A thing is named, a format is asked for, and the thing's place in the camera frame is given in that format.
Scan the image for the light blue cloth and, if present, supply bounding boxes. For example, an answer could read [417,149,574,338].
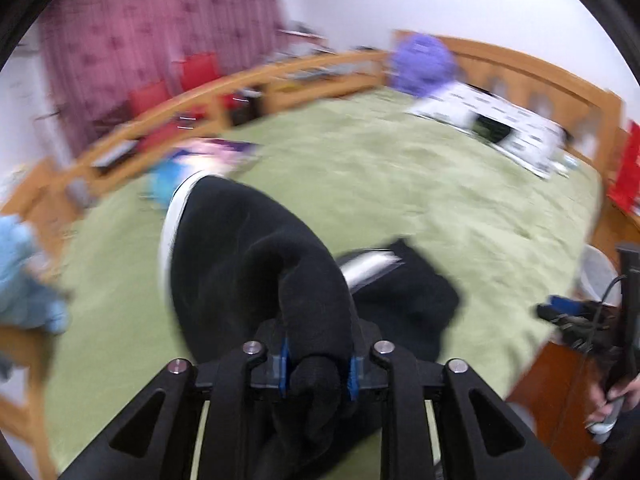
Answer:
[0,215,71,333]

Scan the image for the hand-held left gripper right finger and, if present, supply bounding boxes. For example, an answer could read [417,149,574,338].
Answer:
[345,317,573,480]

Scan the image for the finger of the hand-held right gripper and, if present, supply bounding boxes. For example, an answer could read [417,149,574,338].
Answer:
[536,296,601,326]
[552,324,601,350]

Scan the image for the pink patterned curtain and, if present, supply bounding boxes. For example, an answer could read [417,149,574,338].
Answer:
[37,0,288,146]

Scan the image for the purple plush toy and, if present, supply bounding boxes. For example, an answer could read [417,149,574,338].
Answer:
[387,32,458,98]

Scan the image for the green blanket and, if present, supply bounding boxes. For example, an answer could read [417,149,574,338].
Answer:
[47,91,603,480]

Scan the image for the wooden bed frame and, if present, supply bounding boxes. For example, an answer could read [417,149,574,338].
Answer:
[0,30,626,480]

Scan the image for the red chair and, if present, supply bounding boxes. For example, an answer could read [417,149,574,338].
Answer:
[130,80,173,121]
[177,52,221,93]

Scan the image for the white bucket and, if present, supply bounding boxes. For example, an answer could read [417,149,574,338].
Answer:
[580,245,621,306]

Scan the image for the person's right hand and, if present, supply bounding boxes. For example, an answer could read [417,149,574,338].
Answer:
[586,376,640,427]

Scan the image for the white floral pillow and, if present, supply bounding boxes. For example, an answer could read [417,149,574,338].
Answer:
[407,81,568,180]

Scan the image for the black pants with white stripe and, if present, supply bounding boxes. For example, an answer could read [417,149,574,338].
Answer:
[157,172,461,480]

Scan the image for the red hanging decoration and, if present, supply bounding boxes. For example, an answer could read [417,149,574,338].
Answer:
[607,120,640,216]

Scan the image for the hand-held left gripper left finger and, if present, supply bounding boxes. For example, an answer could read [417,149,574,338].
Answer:
[60,317,291,480]

